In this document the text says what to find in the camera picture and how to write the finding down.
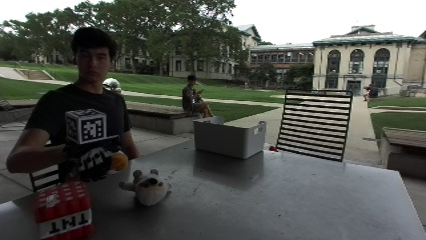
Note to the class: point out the orange fruit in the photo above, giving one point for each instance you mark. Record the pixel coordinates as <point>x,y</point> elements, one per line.
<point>119,161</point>

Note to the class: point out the black slatted chair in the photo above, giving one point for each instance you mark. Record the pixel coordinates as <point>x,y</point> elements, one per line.
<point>316,124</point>
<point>45,177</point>

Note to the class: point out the white marker cube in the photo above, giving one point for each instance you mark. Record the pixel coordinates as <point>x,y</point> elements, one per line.
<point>86,126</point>

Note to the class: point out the grey plush toy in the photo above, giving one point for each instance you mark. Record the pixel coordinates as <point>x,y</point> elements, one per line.
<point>148,188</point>

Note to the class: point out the red block toy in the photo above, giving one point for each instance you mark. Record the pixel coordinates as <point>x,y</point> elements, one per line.
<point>63,211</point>

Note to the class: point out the person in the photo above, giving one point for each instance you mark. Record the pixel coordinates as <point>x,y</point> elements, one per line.
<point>194,98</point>
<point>75,100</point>
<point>371,91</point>

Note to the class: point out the stone bench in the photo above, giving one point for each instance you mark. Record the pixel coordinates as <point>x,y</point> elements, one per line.
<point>158,115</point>
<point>403,150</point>

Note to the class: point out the silver sphere sculpture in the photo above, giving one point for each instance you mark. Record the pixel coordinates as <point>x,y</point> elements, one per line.
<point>112,84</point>

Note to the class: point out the grey plastic bin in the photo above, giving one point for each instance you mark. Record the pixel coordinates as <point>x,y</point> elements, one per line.
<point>228,137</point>

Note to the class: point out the red bottle cap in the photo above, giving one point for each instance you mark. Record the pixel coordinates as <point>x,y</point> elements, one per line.
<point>274,148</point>

